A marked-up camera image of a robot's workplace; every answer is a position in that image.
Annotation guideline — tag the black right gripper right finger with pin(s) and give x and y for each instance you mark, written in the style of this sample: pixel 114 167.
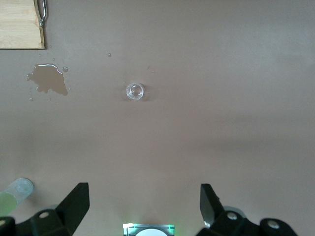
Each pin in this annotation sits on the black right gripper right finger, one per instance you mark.
pixel 214 216

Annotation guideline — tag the green bottle with clear base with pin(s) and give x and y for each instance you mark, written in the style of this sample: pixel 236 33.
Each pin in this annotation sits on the green bottle with clear base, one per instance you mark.
pixel 14 194

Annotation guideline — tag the spilled liquid puddle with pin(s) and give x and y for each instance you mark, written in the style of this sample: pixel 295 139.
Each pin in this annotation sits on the spilled liquid puddle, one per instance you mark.
pixel 49 79

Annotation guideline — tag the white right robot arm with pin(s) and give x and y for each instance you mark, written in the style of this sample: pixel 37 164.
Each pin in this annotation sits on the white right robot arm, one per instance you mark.
pixel 152 233

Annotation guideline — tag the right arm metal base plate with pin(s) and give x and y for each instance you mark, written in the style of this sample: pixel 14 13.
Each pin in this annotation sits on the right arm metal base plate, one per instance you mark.
pixel 128 229

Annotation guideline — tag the clear glass measuring cup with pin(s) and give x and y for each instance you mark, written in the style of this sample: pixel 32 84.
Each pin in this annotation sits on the clear glass measuring cup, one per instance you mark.
pixel 135 91

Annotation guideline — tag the wooden cutting board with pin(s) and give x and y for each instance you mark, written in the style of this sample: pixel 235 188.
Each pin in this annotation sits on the wooden cutting board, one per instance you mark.
pixel 17 24

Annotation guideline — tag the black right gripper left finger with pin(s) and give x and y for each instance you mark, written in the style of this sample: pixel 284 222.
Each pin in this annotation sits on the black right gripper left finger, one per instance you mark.
pixel 64 216

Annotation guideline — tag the brown table cover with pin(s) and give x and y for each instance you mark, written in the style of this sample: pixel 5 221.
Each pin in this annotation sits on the brown table cover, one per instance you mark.
pixel 221 73

